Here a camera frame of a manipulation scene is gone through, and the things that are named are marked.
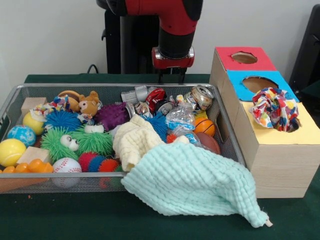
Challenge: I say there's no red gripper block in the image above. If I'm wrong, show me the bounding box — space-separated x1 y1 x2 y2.
151 46 195 84

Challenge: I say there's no cream waffle cloth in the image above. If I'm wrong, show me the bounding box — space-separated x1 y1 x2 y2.
112 114 167 173

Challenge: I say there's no mint green waffle cloth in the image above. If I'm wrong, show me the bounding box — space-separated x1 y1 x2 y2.
120 142 270 228

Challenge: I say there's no colourful dotted cloth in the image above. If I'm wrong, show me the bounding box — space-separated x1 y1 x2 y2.
248 87 301 133

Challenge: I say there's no wooden box with three holes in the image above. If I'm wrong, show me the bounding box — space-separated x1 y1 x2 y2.
209 46 320 199

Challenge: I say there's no purple spiky ball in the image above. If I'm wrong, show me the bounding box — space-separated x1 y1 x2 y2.
94 101 130 132

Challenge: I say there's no small brown teddy bear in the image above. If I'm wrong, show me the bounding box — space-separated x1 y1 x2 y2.
78 90 102 117

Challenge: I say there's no blue spiky rubber ball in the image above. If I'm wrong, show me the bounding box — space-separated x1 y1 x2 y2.
44 109 83 132

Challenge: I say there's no white baseball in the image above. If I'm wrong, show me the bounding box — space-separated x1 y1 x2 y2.
52 157 83 188

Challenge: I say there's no black upright stand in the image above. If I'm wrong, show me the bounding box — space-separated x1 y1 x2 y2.
288 3 320 87

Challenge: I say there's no blue globe ball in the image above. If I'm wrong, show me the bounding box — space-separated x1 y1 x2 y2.
7 124 37 148

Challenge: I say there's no yellow tennis ball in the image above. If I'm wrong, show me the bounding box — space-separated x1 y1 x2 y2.
0 138 28 168

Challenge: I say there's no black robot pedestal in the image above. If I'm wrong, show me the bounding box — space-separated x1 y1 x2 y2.
101 9 190 75

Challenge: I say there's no black power cable loop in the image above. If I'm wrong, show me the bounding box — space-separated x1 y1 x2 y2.
86 64 101 75

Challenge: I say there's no shallow wire mesh bin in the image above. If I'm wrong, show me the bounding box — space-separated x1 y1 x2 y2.
0 83 247 195

